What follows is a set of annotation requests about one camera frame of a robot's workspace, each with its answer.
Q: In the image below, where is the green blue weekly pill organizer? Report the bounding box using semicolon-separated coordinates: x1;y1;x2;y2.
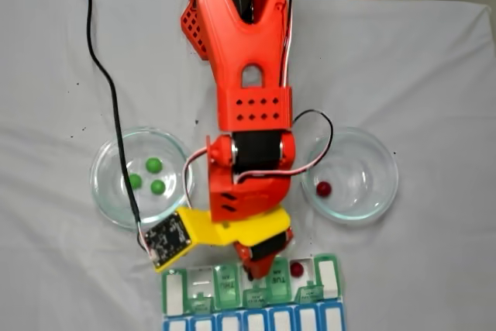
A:
160;253;346;331

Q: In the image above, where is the round clear glass bowl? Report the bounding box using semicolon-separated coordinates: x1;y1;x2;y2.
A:
301;126;399;224
90;126;195;230

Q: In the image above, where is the white red servo wire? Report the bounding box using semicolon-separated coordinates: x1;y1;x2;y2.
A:
232;109;335;185
183;144;213;210

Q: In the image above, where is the black camera cable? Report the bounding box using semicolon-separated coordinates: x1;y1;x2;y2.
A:
64;0;156;262

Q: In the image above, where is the white tablecloth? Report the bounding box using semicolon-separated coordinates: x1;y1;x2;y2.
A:
0;0;490;331

